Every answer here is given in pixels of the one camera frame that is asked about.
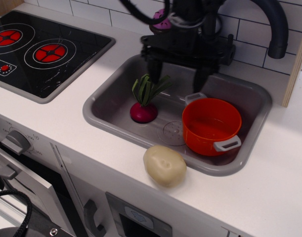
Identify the orange toy pot grey handles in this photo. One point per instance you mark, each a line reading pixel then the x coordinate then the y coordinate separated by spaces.
pixel 210 125

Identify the dark grey toy faucet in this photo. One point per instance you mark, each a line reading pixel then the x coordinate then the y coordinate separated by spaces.
pixel 248 31

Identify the black toy stove top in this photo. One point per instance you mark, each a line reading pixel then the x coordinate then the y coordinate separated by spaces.
pixel 39 58

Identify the grey oven knob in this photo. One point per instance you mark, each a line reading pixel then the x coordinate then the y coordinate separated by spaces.
pixel 16 142

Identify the grey cabinet door handle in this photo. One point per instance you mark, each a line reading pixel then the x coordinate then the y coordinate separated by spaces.
pixel 90 209

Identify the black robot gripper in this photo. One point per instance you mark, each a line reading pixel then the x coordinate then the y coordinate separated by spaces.
pixel 188 44

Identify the beige toy potato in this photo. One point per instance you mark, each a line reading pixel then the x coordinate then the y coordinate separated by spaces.
pixel 165 166

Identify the grey oven door handle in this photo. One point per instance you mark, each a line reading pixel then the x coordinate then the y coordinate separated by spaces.
pixel 8 170

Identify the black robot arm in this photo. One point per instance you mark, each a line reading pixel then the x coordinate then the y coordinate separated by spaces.
pixel 190 11

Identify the purple toy beet green leaves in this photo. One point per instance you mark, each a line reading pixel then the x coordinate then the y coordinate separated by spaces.
pixel 144 90

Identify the grey plastic sink basin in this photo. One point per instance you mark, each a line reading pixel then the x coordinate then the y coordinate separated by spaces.
pixel 108 109

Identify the light wooden side panel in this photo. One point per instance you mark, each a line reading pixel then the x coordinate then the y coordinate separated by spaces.
pixel 294 16

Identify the toy oven door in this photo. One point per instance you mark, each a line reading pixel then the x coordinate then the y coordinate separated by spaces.
pixel 40 192

